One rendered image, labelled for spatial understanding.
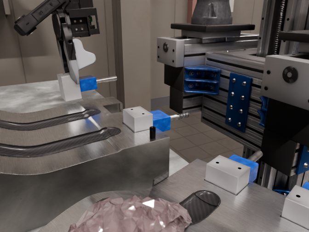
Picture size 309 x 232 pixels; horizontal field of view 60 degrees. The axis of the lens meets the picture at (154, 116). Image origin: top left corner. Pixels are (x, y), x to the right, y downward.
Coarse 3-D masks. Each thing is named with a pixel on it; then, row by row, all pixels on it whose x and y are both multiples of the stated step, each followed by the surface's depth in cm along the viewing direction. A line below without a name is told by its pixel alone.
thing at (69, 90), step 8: (64, 80) 57; (72, 80) 58; (80, 80) 59; (88, 80) 60; (96, 80) 61; (104, 80) 63; (112, 80) 64; (64, 88) 57; (72, 88) 58; (80, 88) 59; (88, 88) 60; (96, 88) 61; (64, 96) 58; (72, 96) 59; (80, 96) 60
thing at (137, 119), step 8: (128, 112) 47; (136, 112) 47; (144, 112) 47; (152, 112) 51; (160, 112) 51; (128, 120) 47; (136, 120) 45; (144, 120) 46; (152, 120) 47; (160, 120) 48; (168, 120) 49; (136, 128) 46; (144, 128) 47; (160, 128) 49; (168, 128) 50
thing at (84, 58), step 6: (78, 42) 56; (78, 48) 56; (66, 54) 55; (78, 54) 56; (84, 54) 57; (90, 54) 57; (72, 60) 55; (78, 60) 56; (84, 60) 57; (90, 60) 57; (72, 66) 55; (78, 66) 56; (84, 66) 57; (72, 72) 56; (78, 72) 56; (72, 78) 57; (78, 78) 57
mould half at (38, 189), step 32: (0, 128) 45; (64, 128) 49; (96, 128) 48; (128, 128) 47; (0, 160) 35; (32, 160) 38; (64, 160) 39; (96, 160) 39; (128, 160) 42; (160, 160) 45; (0, 192) 34; (32, 192) 36; (64, 192) 38; (96, 192) 41; (0, 224) 35; (32, 224) 37
